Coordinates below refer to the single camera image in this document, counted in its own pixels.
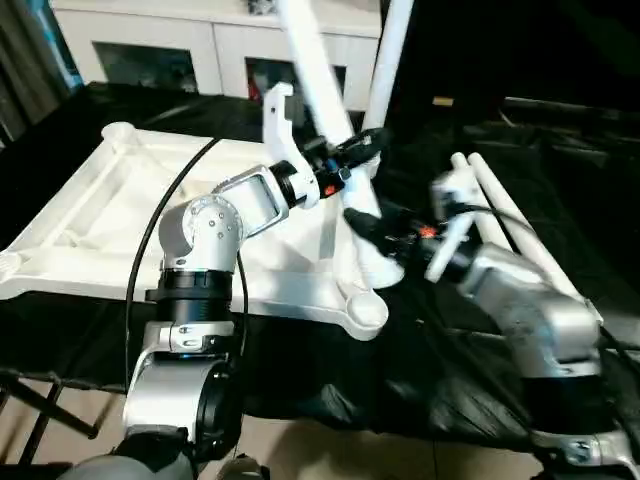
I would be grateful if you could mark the white plastic table leg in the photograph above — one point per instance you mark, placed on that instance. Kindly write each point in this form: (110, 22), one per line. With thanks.
(320, 90)
(500, 195)
(389, 60)
(459, 165)

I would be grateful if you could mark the white plastic table top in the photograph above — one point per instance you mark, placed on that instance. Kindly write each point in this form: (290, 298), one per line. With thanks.
(100, 215)

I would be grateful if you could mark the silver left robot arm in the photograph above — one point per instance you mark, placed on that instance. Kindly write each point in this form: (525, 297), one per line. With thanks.
(200, 235)

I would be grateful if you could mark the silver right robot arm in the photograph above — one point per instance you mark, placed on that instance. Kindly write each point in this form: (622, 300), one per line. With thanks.
(540, 320)

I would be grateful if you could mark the tan label tag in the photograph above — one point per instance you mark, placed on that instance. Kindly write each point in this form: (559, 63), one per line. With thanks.
(442, 101)

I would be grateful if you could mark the black plastic mat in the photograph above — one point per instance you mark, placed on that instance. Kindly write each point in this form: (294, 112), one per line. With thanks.
(325, 380)

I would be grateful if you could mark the grey crumpled bag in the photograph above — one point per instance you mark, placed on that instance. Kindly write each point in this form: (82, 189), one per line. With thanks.
(260, 5)

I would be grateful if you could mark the white cabinet with glass doors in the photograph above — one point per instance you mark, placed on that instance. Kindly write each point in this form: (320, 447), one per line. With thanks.
(175, 30)

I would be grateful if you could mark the grey curtain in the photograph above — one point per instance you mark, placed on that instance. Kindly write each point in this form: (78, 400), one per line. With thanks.
(35, 65)

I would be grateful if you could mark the black metal table leg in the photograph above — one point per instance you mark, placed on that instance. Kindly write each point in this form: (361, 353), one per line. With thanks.
(55, 410)

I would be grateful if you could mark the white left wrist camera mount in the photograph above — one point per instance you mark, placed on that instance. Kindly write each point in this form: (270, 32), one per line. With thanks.
(277, 125)

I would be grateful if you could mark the black metal frame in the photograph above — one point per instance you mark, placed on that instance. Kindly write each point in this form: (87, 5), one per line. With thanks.
(575, 110)

